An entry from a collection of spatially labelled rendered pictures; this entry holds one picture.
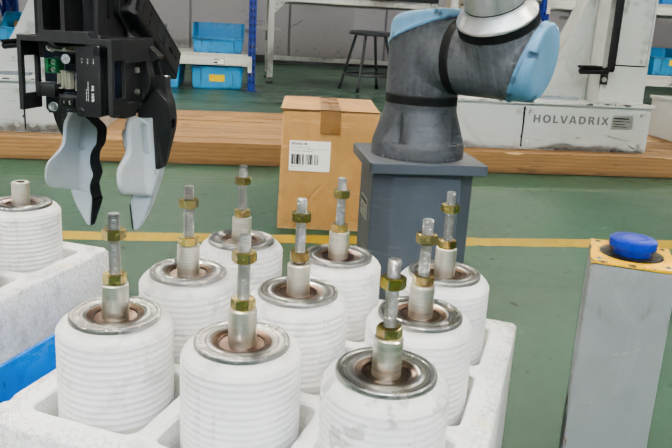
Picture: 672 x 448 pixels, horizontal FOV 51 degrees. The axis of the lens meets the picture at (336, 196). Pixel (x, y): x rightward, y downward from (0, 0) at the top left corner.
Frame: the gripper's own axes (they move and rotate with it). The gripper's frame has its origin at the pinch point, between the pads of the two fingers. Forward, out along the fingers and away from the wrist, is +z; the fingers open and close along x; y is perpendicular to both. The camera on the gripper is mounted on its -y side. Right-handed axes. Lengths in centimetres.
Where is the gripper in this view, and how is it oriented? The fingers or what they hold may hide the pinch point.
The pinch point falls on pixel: (117, 208)
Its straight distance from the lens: 60.1
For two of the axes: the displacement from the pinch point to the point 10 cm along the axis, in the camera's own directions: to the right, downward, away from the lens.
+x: 9.8, 0.9, -1.6
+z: -0.5, 9.7, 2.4
